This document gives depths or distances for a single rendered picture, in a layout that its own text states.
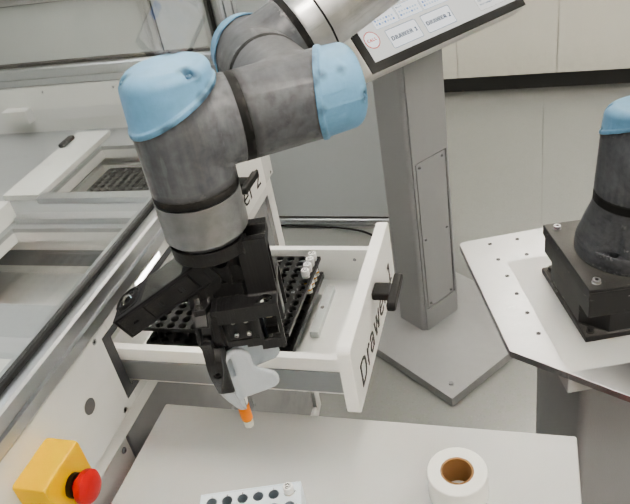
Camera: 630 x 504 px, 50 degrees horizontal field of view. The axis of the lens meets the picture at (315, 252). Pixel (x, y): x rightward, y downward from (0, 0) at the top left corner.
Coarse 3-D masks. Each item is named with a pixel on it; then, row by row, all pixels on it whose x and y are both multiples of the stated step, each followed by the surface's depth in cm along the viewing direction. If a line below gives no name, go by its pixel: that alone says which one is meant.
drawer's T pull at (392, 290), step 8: (392, 280) 94; (400, 280) 93; (376, 288) 93; (384, 288) 92; (392, 288) 92; (400, 288) 93; (376, 296) 92; (384, 296) 91; (392, 296) 90; (392, 304) 89
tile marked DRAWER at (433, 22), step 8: (440, 8) 159; (448, 8) 160; (424, 16) 156; (432, 16) 157; (440, 16) 158; (448, 16) 159; (424, 24) 156; (432, 24) 157; (440, 24) 158; (448, 24) 158; (432, 32) 156
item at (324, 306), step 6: (330, 288) 105; (324, 294) 104; (330, 294) 104; (324, 300) 103; (330, 300) 103; (324, 306) 101; (318, 312) 101; (324, 312) 100; (318, 318) 99; (324, 318) 100; (312, 324) 98; (318, 324) 98; (312, 330) 97; (318, 330) 97; (312, 336) 98; (318, 336) 97
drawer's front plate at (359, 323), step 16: (384, 224) 102; (384, 240) 101; (368, 256) 96; (384, 256) 101; (368, 272) 93; (384, 272) 101; (368, 288) 90; (352, 304) 88; (368, 304) 90; (384, 304) 101; (352, 320) 85; (368, 320) 91; (352, 336) 83; (368, 336) 91; (336, 352) 82; (352, 352) 82; (352, 368) 82; (368, 368) 91; (352, 384) 84; (368, 384) 91; (352, 400) 85
